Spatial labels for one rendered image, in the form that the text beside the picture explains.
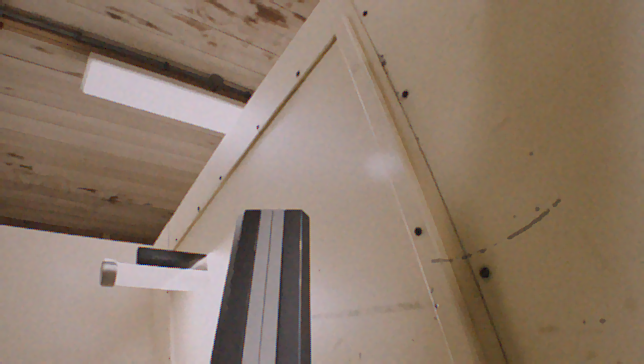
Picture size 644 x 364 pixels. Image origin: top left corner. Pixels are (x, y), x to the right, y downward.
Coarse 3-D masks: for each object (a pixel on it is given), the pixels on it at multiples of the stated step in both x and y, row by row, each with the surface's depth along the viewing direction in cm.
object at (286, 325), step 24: (288, 216) 9; (288, 240) 9; (288, 264) 8; (288, 288) 8; (264, 312) 7; (288, 312) 7; (264, 336) 7; (288, 336) 7; (264, 360) 6; (288, 360) 6
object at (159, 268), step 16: (144, 256) 83; (160, 256) 86; (176, 256) 88; (192, 256) 91; (112, 272) 75; (128, 272) 78; (144, 272) 80; (160, 272) 82; (176, 272) 85; (192, 272) 87; (208, 272) 90; (160, 288) 83; (176, 288) 85; (192, 288) 86; (208, 288) 89
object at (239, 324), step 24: (240, 216) 9; (264, 216) 9; (240, 240) 9; (264, 240) 9; (240, 264) 8; (264, 264) 8; (240, 288) 8; (264, 288) 8; (240, 312) 7; (216, 336) 7; (240, 336) 7; (216, 360) 6; (240, 360) 6
